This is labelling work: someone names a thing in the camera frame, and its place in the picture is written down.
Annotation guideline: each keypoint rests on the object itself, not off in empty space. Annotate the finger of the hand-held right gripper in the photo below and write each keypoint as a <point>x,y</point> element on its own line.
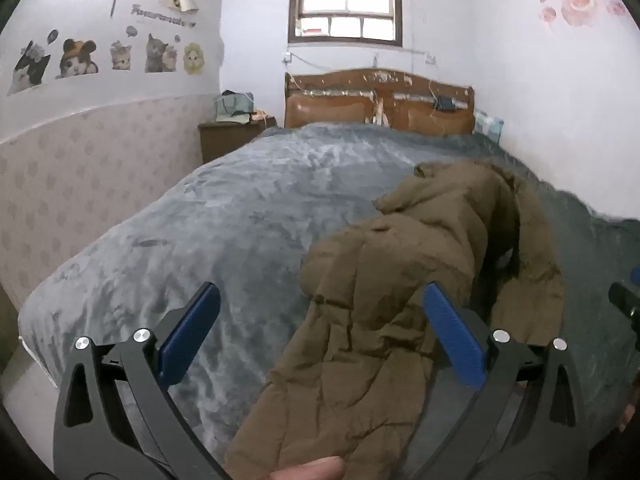
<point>625,302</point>

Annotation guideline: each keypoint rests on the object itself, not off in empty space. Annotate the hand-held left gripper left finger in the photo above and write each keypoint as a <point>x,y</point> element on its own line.
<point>192,330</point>

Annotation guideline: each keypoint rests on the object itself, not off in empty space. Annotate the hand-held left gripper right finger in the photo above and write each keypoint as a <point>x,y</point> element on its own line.
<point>452,332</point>

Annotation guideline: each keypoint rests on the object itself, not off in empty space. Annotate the brown padded jacket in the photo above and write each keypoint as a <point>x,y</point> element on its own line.
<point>380,300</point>

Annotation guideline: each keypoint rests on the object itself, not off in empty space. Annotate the person's left hand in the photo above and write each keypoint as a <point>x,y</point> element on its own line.
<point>310,469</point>

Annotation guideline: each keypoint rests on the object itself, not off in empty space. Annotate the grey blanket bed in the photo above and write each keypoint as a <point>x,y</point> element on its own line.
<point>225,210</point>

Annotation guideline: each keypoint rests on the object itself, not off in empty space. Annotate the wooden nightstand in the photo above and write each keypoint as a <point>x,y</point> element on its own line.
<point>222,140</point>

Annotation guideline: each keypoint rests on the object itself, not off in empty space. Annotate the checked pillow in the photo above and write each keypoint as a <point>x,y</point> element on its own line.
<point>487,127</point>

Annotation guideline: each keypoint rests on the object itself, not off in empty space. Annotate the green cloth pile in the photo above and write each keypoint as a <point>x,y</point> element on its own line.
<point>232,107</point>

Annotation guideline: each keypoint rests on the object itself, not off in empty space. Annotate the black device on headboard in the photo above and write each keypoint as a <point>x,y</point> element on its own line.
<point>445,103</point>

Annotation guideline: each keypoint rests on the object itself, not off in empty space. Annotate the wooden bed headboard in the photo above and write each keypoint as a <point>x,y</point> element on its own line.
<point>330,105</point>

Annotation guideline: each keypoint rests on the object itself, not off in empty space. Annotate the yellow flower cat sticker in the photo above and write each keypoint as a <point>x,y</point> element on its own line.
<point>193,58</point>

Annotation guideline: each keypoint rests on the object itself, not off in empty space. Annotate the grey cats sticker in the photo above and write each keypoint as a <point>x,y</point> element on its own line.
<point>159,52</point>

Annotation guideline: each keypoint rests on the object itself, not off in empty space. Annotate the small kitten sticker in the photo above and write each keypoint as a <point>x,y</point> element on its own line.
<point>121,56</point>

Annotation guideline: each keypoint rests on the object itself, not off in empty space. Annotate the calico cat sticker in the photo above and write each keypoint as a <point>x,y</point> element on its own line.
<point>77,57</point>

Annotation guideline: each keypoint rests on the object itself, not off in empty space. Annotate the black and white cat sticker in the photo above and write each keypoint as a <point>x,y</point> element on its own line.
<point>27,67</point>

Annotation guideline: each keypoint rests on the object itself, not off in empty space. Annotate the wooden framed window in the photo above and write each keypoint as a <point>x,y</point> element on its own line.
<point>345,5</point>

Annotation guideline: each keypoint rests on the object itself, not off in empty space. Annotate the white wall socket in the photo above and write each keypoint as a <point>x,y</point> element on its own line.
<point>287,57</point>

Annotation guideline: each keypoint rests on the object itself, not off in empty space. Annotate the lettering wall sticker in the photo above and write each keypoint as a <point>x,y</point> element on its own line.
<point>162,16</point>

